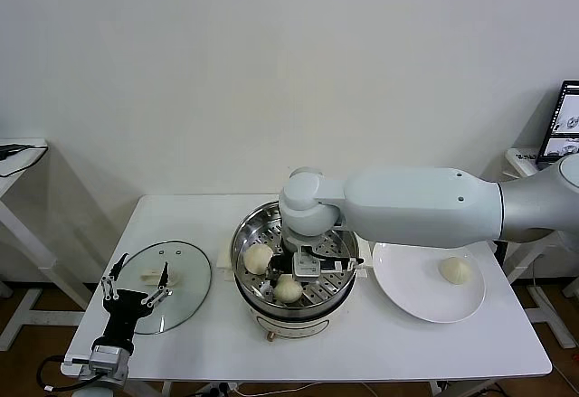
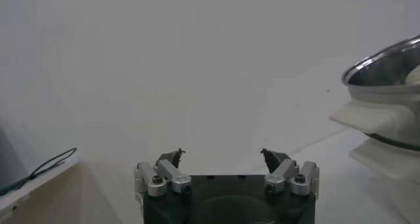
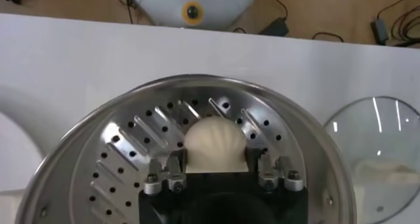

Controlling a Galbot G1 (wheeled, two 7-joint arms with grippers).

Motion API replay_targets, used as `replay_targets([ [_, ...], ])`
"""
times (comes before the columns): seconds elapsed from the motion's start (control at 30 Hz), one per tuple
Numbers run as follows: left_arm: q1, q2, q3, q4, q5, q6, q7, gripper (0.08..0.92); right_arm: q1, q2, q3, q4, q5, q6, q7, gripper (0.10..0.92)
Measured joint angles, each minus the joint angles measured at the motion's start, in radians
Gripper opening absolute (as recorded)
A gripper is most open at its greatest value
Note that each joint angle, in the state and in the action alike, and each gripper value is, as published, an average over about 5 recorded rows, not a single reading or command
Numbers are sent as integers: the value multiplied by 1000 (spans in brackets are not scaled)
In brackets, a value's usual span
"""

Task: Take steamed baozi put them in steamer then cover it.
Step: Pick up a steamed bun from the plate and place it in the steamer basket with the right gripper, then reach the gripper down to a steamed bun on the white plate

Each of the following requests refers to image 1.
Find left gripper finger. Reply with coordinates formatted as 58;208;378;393
100;254;130;302
140;260;174;307

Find black adapter with cable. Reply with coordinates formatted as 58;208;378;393
0;143;50;179

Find white and black laptop cable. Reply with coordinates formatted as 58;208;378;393
490;239;510;266

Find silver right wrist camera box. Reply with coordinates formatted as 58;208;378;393
292;245;365;280

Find white round plate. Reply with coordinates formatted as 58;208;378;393
372;241;487;325

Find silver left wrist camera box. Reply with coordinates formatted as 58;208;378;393
89;345;122;360

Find white side table with adapter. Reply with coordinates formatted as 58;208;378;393
0;137;91;353

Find perforated stainless steamer basket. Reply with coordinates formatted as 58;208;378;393
230;200;361;321

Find white steamed baozi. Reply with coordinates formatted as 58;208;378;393
242;245;275;275
438;256;474;286
273;275;303;304

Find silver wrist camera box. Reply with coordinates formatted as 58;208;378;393
89;345;122;360
292;245;365;280

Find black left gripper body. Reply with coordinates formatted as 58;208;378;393
92;288;156;351

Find dark grey open laptop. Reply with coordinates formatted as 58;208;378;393
537;80;579;165

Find white side table with laptop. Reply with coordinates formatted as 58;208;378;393
505;147;579;351

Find black left wrist camera cable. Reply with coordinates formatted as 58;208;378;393
36;355;108;394

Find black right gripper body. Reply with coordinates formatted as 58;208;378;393
266;247;298;283

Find round glass pot lid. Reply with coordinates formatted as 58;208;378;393
108;240;214;336

